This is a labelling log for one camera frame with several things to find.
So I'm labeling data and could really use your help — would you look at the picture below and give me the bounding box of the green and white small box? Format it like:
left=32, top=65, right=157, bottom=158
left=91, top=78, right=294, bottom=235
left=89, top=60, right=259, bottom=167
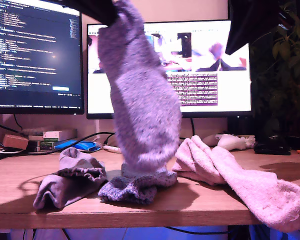
left=34, top=140, right=56, bottom=153

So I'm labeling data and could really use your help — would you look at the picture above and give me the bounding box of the green houseplant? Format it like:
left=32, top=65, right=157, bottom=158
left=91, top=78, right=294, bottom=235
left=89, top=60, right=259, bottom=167
left=249, top=1, right=300, bottom=143

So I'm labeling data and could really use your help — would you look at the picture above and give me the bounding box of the black case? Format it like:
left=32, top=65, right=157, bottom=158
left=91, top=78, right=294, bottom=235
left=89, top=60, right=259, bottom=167
left=253, top=141, right=293, bottom=156

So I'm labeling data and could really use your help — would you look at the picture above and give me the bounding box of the blue plastic packet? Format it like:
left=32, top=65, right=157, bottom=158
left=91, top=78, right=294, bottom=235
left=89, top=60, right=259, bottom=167
left=54, top=139, right=102, bottom=153

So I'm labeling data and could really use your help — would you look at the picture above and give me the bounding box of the white box with green label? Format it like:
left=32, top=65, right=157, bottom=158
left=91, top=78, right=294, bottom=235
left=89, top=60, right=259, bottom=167
left=42, top=130, right=61, bottom=143

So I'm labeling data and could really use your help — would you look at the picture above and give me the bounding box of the black table leg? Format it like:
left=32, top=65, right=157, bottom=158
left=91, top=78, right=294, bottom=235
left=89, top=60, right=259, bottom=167
left=227, top=224, right=251, bottom=240

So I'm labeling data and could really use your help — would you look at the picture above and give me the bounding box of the black monitor showing code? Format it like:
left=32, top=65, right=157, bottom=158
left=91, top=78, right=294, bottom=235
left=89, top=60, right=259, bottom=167
left=0, top=0, right=85, bottom=115

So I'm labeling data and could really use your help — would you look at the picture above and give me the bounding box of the thin black cable loop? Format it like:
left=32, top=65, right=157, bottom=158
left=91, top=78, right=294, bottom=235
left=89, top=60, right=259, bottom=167
left=103, top=132, right=116, bottom=146

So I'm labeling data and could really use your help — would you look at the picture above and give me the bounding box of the grey sock with scalloped cuff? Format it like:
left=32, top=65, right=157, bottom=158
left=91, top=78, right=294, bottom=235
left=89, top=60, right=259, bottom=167
left=55, top=146, right=108, bottom=182
left=33, top=172, right=109, bottom=210

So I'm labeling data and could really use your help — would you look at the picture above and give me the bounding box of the brown cardboard box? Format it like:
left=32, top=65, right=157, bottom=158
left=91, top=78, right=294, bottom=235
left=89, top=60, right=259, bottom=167
left=2, top=134, right=30, bottom=150

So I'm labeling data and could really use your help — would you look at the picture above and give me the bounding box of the white spiral cable wrap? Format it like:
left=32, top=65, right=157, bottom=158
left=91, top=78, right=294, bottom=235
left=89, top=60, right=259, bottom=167
left=103, top=144, right=123, bottom=154

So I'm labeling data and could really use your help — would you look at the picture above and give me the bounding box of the black monitor with white screen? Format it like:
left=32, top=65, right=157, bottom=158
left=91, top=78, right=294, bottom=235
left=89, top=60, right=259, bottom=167
left=86, top=19, right=253, bottom=120

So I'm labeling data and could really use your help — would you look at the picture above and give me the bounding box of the blue knitted sock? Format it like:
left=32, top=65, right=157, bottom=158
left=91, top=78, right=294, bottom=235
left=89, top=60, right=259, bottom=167
left=98, top=162, right=178, bottom=205
left=97, top=0, right=183, bottom=173

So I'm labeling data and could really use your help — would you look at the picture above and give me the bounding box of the white game controller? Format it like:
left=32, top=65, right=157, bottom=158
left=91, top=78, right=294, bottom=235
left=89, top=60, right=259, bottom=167
left=204, top=133, right=256, bottom=152

